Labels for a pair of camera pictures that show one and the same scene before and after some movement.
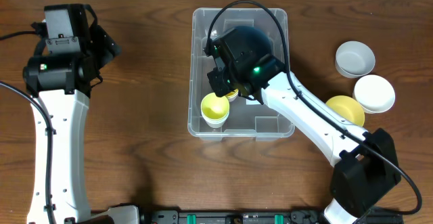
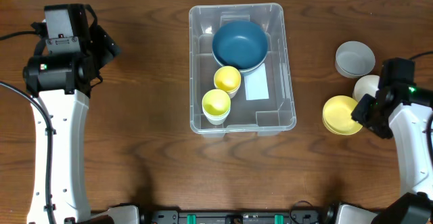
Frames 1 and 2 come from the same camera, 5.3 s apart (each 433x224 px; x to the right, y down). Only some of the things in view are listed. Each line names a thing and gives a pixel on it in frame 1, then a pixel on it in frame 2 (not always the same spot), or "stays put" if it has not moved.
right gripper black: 220,88 -> 359,114
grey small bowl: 354,59 stays put
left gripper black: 107,45 stays put
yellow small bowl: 348,108 stays put
